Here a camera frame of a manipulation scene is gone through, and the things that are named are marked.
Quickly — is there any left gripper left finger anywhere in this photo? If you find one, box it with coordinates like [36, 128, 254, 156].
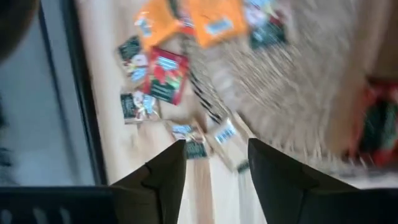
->
[110, 139, 187, 224]

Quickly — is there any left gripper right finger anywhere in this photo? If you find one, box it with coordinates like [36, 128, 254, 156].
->
[248, 138, 358, 224]

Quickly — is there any black aluminium table frame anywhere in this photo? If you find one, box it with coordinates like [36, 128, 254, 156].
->
[60, 0, 108, 187]

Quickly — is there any red strawberry tea packet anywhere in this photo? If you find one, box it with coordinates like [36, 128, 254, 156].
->
[142, 46, 190, 106]
[351, 80, 398, 167]

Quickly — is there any round woven straw placemat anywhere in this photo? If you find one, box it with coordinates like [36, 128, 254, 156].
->
[183, 0, 398, 178]

